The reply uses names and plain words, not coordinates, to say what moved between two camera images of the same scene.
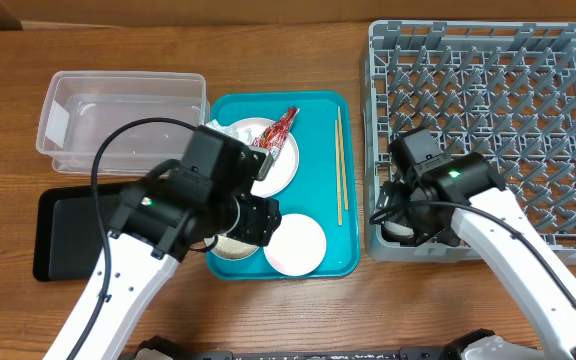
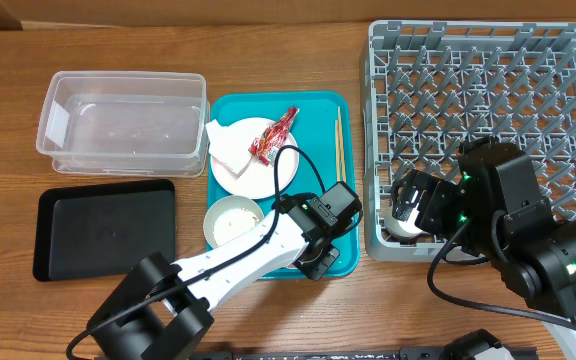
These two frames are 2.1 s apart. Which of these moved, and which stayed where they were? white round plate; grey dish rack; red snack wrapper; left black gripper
Moved: left black gripper
Stayed: grey dish rack; white round plate; red snack wrapper
